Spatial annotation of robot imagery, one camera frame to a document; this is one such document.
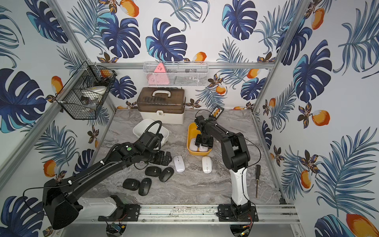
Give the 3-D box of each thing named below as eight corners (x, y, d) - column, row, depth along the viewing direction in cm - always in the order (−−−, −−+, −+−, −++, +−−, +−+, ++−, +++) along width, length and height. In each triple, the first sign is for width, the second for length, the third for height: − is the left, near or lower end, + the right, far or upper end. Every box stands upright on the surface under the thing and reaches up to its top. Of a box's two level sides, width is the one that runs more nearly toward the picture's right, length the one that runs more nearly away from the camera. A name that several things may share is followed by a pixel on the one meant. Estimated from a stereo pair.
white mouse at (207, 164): (202, 173, 90) (202, 171, 88) (201, 158, 96) (201, 156, 94) (212, 173, 90) (213, 171, 88) (211, 158, 96) (211, 156, 94)
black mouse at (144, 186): (139, 195, 82) (137, 194, 80) (142, 179, 88) (141, 177, 85) (149, 195, 82) (148, 194, 80) (151, 179, 88) (150, 177, 85)
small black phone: (208, 116, 119) (208, 114, 118) (215, 106, 126) (216, 105, 125) (216, 120, 117) (217, 118, 115) (224, 110, 124) (224, 108, 122)
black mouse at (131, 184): (123, 190, 84) (121, 188, 81) (125, 180, 87) (123, 178, 85) (139, 190, 84) (137, 188, 81) (141, 180, 87) (139, 178, 85)
